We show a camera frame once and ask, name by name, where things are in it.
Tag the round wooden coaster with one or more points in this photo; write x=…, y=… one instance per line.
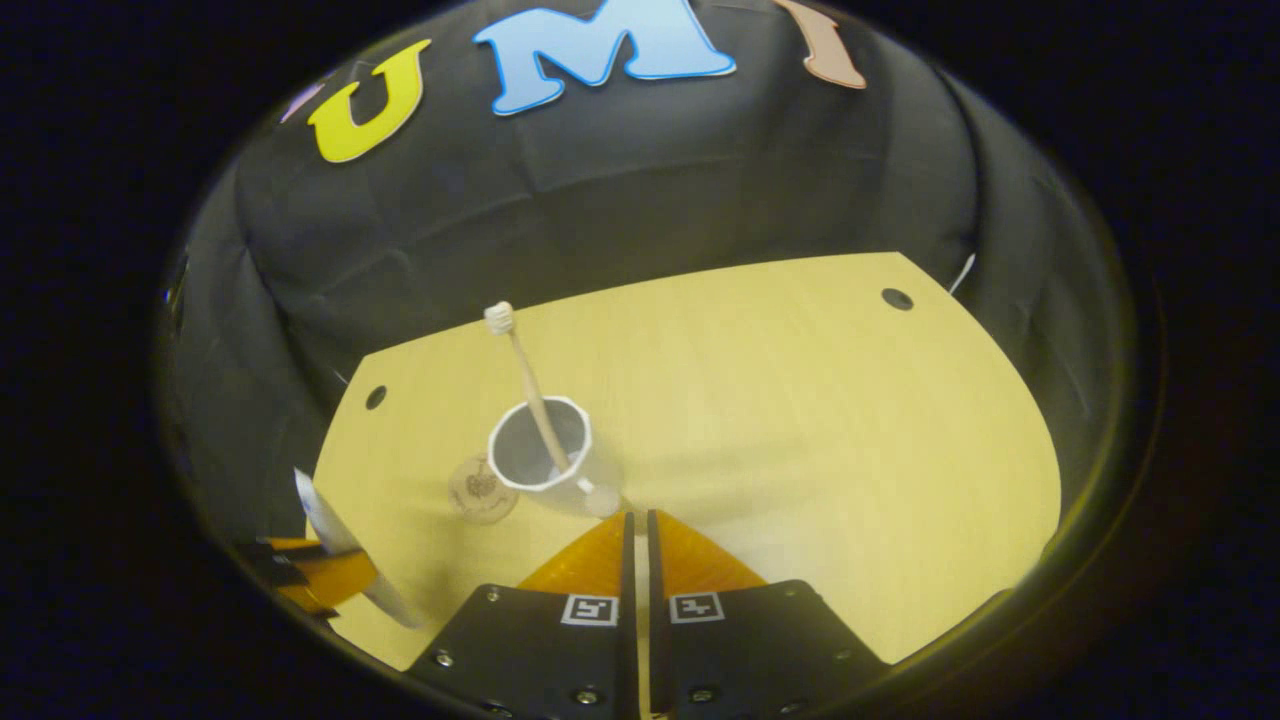
x=478, y=495

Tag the white toothpaste tube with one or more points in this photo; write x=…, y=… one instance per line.
x=330, y=525

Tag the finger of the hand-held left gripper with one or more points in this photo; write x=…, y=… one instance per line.
x=330, y=575

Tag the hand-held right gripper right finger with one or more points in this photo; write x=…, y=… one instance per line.
x=654, y=575

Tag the light wooden desktop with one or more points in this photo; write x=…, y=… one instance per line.
x=820, y=430

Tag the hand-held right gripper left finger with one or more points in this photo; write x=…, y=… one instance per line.
x=628, y=570

